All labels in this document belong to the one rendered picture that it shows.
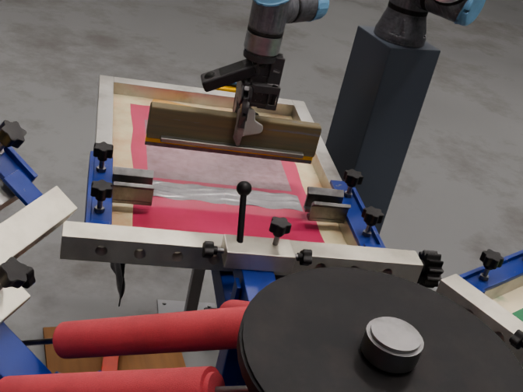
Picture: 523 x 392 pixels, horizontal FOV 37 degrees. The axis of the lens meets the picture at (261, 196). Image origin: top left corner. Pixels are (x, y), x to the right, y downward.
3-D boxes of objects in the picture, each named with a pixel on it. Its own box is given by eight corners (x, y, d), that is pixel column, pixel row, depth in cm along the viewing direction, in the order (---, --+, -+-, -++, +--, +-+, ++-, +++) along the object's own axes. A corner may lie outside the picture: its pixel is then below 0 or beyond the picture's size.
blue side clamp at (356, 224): (324, 201, 185) (331, 176, 182) (343, 203, 186) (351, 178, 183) (356, 277, 160) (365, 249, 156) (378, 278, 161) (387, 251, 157)
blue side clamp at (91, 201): (87, 177, 172) (90, 150, 169) (110, 180, 173) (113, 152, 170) (81, 256, 147) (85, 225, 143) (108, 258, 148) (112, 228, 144)
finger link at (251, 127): (260, 152, 168) (267, 111, 165) (233, 148, 167) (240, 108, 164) (257, 147, 171) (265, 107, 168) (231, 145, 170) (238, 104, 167)
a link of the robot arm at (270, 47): (250, 36, 155) (244, 22, 162) (245, 57, 158) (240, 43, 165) (286, 40, 157) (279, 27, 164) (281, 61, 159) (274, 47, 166)
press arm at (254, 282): (232, 272, 143) (236, 250, 141) (263, 274, 145) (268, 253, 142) (244, 334, 129) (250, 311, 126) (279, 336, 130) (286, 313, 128)
